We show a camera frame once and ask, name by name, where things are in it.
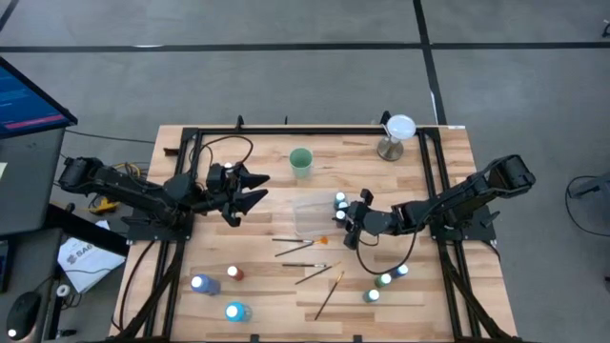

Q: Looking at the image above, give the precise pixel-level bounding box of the large teal paint bottle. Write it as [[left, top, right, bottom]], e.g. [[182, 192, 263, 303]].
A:
[[224, 301, 253, 324]]

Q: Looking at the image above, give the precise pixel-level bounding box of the yellow cable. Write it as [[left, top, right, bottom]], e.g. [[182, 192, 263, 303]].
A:
[[85, 160, 144, 215]]

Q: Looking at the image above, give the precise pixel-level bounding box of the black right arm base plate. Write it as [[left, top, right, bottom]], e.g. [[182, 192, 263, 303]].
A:
[[427, 203, 498, 243]]

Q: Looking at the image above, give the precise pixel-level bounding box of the black computer mouse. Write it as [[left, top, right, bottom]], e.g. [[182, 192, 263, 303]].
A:
[[5, 291, 43, 342]]

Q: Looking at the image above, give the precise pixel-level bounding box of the computer monitor blue screen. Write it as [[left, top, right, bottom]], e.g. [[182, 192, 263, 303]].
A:
[[0, 55, 79, 140]]

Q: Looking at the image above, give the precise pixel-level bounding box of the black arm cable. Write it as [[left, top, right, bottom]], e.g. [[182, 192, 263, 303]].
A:
[[188, 134, 255, 192], [355, 228, 420, 276]]

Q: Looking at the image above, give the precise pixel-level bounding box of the clear plastic bin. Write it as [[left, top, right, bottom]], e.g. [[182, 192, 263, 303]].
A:
[[292, 192, 353, 238]]

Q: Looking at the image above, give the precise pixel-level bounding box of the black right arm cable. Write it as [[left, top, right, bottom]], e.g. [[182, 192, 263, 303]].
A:
[[355, 228, 420, 276]]

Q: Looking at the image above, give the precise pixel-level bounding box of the black aluminium table frame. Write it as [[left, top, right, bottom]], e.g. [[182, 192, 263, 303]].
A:
[[109, 113, 520, 343]]

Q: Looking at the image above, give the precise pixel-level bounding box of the black desk bar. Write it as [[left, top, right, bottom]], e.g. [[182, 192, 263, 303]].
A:
[[45, 203, 131, 257]]

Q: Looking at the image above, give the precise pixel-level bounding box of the white mushroom lamp brass base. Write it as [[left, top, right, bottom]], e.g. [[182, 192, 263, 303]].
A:
[[376, 113, 417, 162]]

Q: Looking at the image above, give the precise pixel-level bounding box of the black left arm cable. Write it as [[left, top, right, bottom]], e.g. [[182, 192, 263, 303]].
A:
[[188, 134, 255, 192]]

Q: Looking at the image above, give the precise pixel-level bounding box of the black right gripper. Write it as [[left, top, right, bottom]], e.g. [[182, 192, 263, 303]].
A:
[[341, 188, 385, 252]]

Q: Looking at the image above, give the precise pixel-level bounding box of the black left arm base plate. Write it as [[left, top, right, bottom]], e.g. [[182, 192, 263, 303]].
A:
[[124, 209, 195, 243]]

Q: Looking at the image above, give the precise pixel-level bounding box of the white paper booklet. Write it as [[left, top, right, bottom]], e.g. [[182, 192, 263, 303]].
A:
[[56, 219, 128, 294]]

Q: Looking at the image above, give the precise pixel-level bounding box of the large purple paint bottle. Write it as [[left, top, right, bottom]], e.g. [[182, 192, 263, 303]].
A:
[[190, 273, 222, 296]]

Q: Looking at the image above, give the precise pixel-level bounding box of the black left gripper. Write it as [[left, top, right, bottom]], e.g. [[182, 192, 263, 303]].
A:
[[204, 162, 272, 229]]

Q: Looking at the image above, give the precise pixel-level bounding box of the green plastic cup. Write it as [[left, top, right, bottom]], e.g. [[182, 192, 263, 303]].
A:
[[289, 147, 315, 180]]

